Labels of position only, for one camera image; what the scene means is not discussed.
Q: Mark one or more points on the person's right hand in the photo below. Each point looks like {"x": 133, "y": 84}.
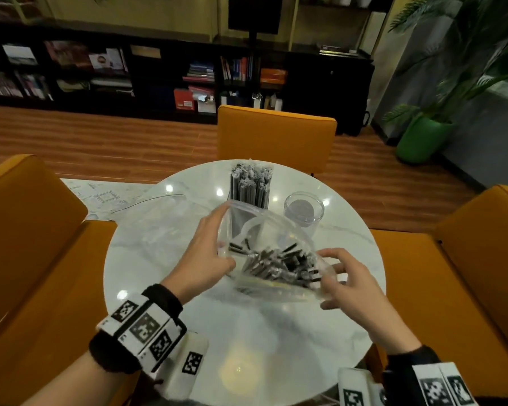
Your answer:
{"x": 364, "y": 304}

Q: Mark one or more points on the person's left hand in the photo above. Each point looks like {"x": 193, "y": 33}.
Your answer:
{"x": 199, "y": 262}

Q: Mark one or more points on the clear zip bag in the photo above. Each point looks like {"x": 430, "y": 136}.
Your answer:
{"x": 275, "y": 232}
{"x": 161, "y": 232}

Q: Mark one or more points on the bunch of silver straws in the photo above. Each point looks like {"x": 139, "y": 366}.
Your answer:
{"x": 279, "y": 264}

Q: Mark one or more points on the bunch of black straws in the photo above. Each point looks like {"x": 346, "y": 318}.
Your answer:
{"x": 249, "y": 190}

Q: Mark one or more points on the round clear plastic cup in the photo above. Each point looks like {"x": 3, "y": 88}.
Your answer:
{"x": 305, "y": 211}

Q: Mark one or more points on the person's left forearm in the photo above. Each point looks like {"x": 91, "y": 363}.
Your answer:
{"x": 80, "y": 389}

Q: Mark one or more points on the black wristband with marker tags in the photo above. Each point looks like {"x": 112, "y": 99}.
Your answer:
{"x": 144, "y": 329}
{"x": 406, "y": 372}

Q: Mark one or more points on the orange upholstered chair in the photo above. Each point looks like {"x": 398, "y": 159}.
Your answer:
{"x": 34, "y": 232}
{"x": 275, "y": 139}
{"x": 470, "y": 270}

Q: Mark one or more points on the red box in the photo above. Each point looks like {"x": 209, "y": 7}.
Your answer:
{"x": 184, "y": 99}

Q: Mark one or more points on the green plant pot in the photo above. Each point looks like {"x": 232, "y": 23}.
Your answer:
{"x": 423, "y": 141}

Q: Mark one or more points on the flat stack of books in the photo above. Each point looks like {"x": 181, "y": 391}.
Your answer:
{"x": 199, "y": 72}

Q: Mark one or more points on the row of standing books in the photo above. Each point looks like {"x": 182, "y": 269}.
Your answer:
{"x": 236, "y": 68}

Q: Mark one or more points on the stack of orange books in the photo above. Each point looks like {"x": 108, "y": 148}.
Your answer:
{"x": 273, "y": 76}

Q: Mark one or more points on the long black bookshelf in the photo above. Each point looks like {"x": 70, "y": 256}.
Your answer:
{"x": 330, "y": 88}

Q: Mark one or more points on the black monitor on stand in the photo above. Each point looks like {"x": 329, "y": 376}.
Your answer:
{"x": 254, "y": 12}

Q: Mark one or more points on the green palm plant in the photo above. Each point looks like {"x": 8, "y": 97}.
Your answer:
{"x": 482, "y": 50}

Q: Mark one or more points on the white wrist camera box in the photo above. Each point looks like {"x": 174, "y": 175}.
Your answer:
{"x": 353, "y": 395}
{"x": 190, "y": 363}

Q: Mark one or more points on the gold framed wall shelf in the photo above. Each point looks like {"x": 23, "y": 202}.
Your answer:
{"x": 385, "y": 2}

